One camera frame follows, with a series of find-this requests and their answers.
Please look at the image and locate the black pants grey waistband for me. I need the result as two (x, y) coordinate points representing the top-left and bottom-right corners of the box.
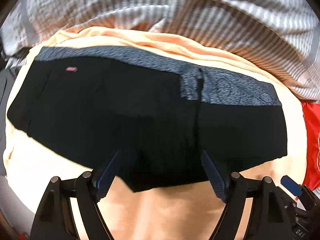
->
(7, 46), (287, 192)

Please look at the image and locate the peach bed sheet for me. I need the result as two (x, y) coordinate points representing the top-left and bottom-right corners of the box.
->
(3, 27), (307, 239)

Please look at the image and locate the red cloth item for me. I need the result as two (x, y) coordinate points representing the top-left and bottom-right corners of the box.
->
(302, 102), (320, 190)

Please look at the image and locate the grey white striped blanket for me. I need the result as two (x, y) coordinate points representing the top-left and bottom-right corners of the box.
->
(1, 0), (319, 101)

